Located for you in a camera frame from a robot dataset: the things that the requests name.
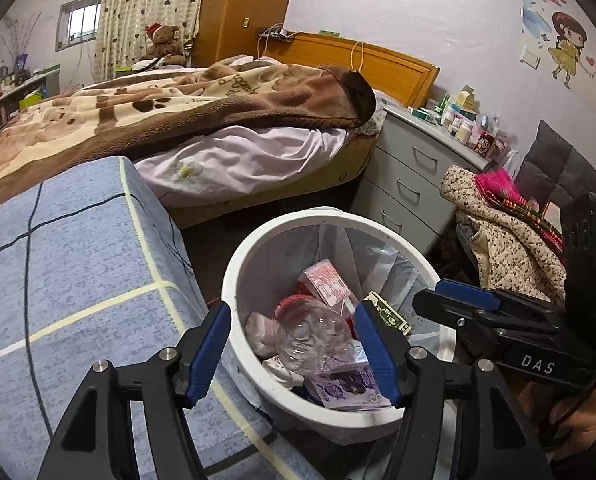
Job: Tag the brown teddy bear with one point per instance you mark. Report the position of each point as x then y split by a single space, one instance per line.
163 42

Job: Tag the heart print curtain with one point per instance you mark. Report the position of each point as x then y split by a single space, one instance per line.
147 5

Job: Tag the floral pillow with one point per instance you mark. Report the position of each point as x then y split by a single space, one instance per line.
378 120

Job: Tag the cartoon wall sticker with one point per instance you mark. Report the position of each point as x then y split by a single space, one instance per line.
568 45

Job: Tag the clear bin liner bag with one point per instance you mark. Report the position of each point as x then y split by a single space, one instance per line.
378 260

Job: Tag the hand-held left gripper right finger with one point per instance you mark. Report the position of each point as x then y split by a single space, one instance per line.
378 355

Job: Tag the dark grey chair cushion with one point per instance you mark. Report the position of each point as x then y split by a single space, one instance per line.
558 170

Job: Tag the barred window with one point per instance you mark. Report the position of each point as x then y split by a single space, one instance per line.
80 22

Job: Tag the wooden wardrobe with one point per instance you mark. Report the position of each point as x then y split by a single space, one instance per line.
237 5

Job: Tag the white trash bin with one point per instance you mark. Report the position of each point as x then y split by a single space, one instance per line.
258 245

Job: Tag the wooden headboard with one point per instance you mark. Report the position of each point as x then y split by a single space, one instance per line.
398 72

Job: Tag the vase with bare branches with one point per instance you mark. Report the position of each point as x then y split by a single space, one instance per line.
21 62

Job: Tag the orange tablet box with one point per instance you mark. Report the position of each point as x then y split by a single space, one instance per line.
325 282

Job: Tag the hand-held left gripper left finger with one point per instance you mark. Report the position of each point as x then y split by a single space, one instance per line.
207 355

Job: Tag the white side desk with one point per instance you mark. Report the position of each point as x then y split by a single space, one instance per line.
12 95

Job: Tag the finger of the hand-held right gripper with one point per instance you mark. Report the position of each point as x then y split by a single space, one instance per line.
438 307
465 292

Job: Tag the group of medicine bottles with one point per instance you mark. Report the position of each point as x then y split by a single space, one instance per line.
460 130

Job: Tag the green box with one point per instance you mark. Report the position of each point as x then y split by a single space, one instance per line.
30 100

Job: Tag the brown paw print blanket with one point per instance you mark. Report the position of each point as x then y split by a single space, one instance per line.
202 100

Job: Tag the person's right hand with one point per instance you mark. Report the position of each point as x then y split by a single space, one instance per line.
583 430

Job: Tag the clear plastic bottle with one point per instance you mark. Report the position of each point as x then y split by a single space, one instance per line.
313 340

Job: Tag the cartoon print mug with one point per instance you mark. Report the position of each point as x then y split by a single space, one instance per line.
484 142

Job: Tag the floral padded jacket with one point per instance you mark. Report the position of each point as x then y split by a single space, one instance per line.
508 250

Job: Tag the purple printed packet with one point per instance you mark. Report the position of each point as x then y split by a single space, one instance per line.
348 390

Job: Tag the power strip with chargers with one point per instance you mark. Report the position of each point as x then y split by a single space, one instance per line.
278 34

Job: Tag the lilac bed sheet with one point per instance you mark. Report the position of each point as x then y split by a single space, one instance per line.
258 160

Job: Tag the white crumpled tissue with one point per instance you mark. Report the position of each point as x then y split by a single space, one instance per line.
280 367

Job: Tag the grey drawer nightstand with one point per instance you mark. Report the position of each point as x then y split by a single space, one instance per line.
403 175

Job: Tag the pinkish crumpled paper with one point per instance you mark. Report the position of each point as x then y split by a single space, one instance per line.
260 335

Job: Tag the pink plaid cloth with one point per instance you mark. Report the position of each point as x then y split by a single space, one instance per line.
498 185

